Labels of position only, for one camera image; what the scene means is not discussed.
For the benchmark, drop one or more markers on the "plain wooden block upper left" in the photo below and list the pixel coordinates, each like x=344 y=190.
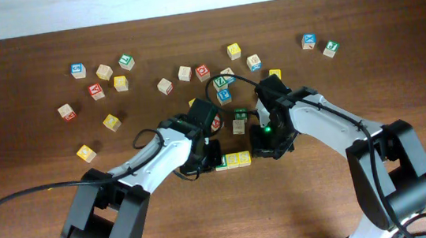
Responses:
x=104 y=72

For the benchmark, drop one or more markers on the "red Q block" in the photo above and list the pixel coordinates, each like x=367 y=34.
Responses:
x=202 y=73

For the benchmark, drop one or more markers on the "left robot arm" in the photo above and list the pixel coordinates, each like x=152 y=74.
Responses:
x=114 y=204

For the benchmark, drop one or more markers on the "green L block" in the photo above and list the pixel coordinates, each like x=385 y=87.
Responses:
x=126 y=62

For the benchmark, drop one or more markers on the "blue D side block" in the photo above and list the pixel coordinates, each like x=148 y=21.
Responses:
x=254 y=63

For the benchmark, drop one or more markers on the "plain wooden picture block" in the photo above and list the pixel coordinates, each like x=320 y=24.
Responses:
x=238 y=127

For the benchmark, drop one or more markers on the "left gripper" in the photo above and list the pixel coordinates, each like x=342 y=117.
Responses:
x=214 y=146

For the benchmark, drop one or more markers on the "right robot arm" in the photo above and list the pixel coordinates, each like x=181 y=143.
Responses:
x=387 y=162

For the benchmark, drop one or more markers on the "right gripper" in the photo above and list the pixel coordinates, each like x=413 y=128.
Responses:
x=259 y=146

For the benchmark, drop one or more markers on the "red A block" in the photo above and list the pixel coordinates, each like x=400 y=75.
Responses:
x=217 y=123

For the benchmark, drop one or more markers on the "red E side block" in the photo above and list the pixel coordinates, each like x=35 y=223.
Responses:
x=184 y=73

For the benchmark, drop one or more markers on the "yellow S block front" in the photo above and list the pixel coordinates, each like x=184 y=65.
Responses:
x=232 y=160

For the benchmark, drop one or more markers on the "yellow G block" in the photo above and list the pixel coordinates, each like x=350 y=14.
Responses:
x=121 y=83

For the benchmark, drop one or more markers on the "red side block far left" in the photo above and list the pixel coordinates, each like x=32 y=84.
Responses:
x=67 y=112

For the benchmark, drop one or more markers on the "green J block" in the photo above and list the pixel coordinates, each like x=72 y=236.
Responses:
x=331 y=48

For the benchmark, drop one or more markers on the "red I side block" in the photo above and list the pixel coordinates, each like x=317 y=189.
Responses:
x=165 y=86

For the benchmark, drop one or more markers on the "blue P block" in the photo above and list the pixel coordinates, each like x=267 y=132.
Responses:
x=224 y=97

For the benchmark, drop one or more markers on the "red Y block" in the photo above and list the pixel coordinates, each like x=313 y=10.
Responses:
x=96 y=91

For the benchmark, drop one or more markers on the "yellow C block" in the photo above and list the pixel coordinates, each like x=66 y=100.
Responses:
x=191 y=102

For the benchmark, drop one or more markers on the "yellow block with brown picture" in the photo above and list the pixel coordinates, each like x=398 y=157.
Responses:
x=276 y=72

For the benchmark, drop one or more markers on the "yellow o block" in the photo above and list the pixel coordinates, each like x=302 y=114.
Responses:
x=111 y=122
x=86 y=153

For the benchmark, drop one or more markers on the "blue X block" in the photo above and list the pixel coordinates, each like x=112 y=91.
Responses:
x=308 y=41

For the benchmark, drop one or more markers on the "yellow O block middle left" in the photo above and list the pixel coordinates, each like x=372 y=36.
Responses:
x=111 y=122

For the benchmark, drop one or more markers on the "green R block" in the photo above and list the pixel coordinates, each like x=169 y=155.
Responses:
x=222 y=165

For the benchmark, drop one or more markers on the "green Z block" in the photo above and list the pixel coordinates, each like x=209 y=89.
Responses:
x=220 y=83

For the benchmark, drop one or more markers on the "yellow s block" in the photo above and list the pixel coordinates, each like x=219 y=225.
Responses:
x=244 y=158
x=232 y=160

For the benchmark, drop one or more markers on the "yellow top far block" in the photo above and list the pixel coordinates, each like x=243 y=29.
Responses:
x=234 y=51

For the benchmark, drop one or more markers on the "blue S block far left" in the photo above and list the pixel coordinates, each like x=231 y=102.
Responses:
x=77 y=70

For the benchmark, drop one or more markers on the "blue L side block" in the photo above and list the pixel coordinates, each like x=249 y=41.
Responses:
x=228 y=75

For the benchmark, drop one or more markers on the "yellow O block lower left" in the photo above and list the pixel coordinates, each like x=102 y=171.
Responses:
x=86 y=153

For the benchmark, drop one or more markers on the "green V block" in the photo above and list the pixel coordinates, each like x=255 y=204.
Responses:
x=241 y=114

